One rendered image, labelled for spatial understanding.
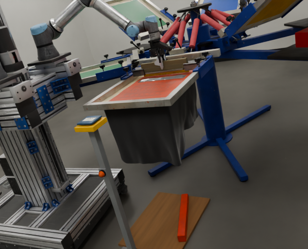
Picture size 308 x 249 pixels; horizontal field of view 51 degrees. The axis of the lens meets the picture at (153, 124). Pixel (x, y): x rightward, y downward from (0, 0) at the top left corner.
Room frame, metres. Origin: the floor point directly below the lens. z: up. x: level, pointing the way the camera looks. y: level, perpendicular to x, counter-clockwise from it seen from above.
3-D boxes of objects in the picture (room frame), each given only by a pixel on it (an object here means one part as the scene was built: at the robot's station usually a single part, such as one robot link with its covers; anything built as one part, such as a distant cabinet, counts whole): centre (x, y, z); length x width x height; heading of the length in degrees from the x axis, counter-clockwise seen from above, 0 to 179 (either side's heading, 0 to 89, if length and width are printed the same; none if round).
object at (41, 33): (2.36, 0.60, 1.42); 0.13 x 0.12 x 0.14; 164
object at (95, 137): (1.65, 0.33, 0.48); 0.22 x 0.22 x 0.96; 59
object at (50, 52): (2.35, 0.60, 1.31); 0.15 x 0.15 x 0.10
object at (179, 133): (1.92, -0.21, 0.74); 0.46 x 0.04 x 0.42; 149
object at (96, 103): (2.08, -0.06, 0.97); 0.79 x 0.58 x 0.04; 149
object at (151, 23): (2.28, -0.15, 1.32); 0.09 x 0.08 x 0.11; 74
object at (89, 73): (2.99, 0.31, 1.05); 1.08 x 0.61 x 0.23; 89
